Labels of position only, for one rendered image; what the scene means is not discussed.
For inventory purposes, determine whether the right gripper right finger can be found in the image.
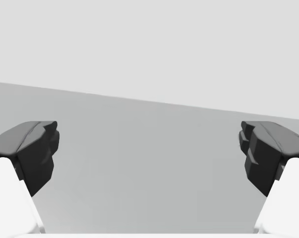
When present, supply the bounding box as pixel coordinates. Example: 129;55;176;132
238;120;299;235

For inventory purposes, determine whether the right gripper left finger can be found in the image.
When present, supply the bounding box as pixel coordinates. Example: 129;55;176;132
0;120;60;235

